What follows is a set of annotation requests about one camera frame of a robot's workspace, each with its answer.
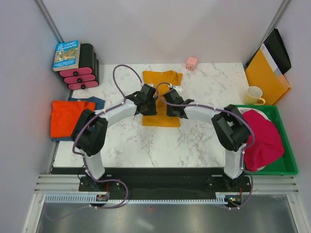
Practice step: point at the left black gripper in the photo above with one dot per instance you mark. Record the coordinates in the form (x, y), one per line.
(153, 111)

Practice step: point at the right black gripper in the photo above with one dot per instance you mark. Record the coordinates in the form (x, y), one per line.
(170, 113)

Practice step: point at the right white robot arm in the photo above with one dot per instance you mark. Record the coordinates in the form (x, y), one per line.
(231, 128)

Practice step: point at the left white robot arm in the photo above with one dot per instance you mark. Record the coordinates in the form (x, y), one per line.
(90, 130)

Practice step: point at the pink cube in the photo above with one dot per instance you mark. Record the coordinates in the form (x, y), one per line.
(191, 63)

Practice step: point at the blue folded t shirt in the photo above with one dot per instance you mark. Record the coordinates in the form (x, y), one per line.
(97, 102)

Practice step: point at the black pink drawer organizer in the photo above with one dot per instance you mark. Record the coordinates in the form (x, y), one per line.
(87, 73)

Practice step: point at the white cloth in bin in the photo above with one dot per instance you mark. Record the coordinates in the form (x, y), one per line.
(244, 110)

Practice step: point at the pale yellow mug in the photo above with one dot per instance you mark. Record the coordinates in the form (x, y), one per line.
(253, 96)

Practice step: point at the orange folded t shirt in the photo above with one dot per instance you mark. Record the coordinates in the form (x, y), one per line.
(63, 119)

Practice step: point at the orange envelope folder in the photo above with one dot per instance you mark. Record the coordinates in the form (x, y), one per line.
(264, 73)

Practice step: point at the blue treehouse book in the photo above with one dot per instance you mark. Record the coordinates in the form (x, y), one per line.
(66, 56)

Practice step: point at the magenta t shirt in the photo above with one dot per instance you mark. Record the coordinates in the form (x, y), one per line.
(267, 147)

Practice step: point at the black white folder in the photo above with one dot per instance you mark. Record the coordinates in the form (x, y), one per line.
(274, 44)

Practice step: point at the green plastic bin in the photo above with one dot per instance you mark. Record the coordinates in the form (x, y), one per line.
(286, 164)

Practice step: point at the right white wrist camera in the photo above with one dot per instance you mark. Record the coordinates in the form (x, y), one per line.
(177, 88)

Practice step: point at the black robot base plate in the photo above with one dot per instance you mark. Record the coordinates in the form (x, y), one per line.
(165, 183)

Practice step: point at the white slotted cable duct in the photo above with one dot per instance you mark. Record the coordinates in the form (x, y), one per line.
(102, 199)

